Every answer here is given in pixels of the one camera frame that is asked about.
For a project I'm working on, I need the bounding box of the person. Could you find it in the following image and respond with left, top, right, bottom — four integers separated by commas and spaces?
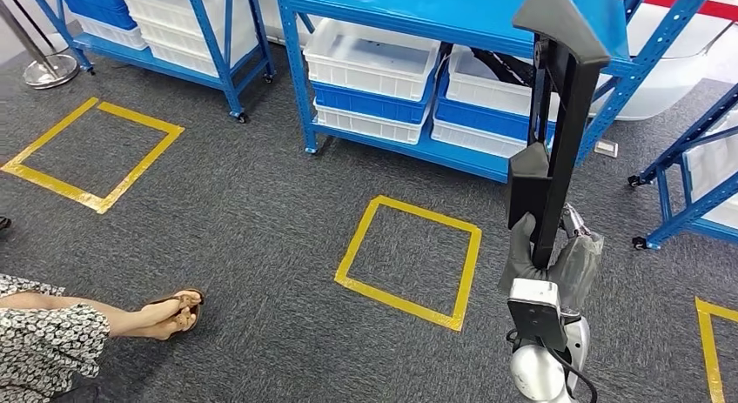
0, 273, 205, 403

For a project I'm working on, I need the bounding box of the chrome stanchion post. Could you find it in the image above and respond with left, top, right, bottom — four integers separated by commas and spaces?
0, 0, 80, 91

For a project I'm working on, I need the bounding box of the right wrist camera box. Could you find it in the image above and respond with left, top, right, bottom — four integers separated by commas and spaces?
506, 278, 570, 353

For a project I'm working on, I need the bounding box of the clear plastic film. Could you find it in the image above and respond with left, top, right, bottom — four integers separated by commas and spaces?
550, 230, 606, 315

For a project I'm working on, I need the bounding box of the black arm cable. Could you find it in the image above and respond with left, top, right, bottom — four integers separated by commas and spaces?
506, 328, 599, 403

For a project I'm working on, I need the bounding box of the yellow floor tape square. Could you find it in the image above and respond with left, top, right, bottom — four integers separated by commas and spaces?
694, 296, 738, 403
0, 97, 185, 215
334, 195, 483, 332

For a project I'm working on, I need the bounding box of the long black car part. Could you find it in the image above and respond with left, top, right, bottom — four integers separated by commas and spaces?
469, 47, 539, 89
506, 0, 611, 270

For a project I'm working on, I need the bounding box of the white car red stripe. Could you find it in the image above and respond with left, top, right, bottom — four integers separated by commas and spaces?
253, 0, 738, 122

